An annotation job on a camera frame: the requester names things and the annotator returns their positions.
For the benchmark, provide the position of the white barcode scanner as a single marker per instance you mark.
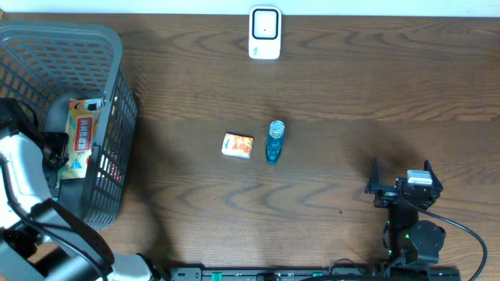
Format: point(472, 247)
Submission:
point(264, 33)

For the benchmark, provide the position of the blue liquid bottle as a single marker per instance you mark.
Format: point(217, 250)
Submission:
point(275, 141)

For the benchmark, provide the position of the grey plastic shopping basket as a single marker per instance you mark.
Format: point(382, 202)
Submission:
point(45, 65)

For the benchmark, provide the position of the yellow snack package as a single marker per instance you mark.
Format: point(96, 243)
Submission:
point(81, 126)

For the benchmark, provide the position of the orange tissue pack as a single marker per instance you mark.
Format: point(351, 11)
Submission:
point(237, 146)

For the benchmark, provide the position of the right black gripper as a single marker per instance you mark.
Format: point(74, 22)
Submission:
point(387, 193)

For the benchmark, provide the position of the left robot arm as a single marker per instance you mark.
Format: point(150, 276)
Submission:
point(40, 239)

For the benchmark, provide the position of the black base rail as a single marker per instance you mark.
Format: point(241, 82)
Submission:
point(283, 274)

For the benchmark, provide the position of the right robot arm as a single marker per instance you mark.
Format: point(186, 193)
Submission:
point(412, 242)

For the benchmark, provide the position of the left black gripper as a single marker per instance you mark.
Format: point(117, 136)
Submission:
point(50, 139)

